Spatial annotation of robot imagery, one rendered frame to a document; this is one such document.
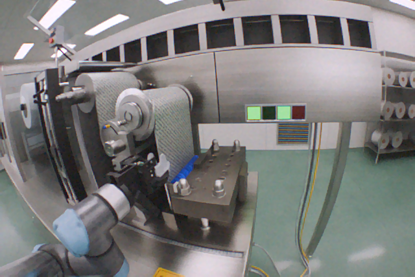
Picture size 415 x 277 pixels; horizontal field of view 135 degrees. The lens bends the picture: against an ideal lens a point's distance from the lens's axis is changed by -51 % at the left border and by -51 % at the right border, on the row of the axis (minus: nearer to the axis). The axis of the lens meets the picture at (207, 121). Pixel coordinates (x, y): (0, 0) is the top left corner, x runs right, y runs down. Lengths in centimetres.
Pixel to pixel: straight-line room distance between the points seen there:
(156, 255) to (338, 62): 89
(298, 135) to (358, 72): 254
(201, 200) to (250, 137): 279
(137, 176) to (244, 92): 50
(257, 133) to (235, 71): 253
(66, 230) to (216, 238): 39
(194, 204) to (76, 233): 30
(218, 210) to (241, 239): 12
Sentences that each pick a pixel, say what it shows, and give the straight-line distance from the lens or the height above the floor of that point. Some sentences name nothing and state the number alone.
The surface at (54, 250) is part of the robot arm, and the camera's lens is 43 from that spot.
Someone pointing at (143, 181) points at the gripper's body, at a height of 112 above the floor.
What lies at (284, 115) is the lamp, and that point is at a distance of 71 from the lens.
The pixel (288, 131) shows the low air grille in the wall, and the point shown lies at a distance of 318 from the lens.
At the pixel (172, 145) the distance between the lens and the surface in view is 56.
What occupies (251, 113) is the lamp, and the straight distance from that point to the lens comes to 70.
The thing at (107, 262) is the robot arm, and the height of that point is 104.
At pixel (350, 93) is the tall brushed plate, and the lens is 80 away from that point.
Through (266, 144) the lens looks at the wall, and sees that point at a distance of 323.
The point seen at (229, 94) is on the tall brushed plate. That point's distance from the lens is 71.
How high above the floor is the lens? 131
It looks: 12 degrees down
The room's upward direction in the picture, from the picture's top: 5 degrees counter-clockwise
